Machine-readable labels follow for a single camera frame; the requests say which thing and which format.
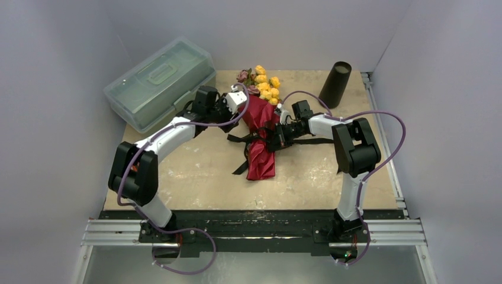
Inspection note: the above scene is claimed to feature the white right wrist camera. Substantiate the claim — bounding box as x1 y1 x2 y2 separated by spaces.
274 103 290 124

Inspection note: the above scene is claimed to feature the black cylindrical vase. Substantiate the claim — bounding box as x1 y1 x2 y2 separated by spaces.
318 61 352 109

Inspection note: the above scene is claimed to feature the flower bouquet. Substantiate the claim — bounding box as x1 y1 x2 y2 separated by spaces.
237 65 281 181

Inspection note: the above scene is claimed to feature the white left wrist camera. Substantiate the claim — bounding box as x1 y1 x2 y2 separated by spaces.
224 85 247 114

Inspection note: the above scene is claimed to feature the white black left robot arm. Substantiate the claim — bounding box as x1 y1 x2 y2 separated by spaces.
108 83 249 242

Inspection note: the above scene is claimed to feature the aluminium front frame rail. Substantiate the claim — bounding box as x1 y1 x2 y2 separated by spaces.
81 220 427 247

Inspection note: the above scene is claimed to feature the translucent green plastic toolbox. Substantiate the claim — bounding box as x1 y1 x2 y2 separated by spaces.
104 37 216 134

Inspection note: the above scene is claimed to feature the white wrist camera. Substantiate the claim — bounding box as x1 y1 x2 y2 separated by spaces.
224 85 247 114
274 103 290 124

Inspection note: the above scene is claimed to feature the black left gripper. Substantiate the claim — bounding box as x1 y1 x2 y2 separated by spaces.
207 94 242 132

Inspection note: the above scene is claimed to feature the black ribbon with gold lettering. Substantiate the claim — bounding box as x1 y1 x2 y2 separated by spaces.
227 122 333 181

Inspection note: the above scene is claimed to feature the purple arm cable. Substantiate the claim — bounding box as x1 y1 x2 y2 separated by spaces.
281 90 407 267
117 82 250 276

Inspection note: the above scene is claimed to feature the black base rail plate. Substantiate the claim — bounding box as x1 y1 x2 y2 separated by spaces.
97 209 404 259

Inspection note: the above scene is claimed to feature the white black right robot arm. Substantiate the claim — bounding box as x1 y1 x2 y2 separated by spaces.
266 100 381 241

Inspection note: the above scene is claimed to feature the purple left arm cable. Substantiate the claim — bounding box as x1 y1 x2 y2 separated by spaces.
117 82 250 276

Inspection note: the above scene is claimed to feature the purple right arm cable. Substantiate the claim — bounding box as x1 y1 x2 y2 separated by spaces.
281 90 407 267

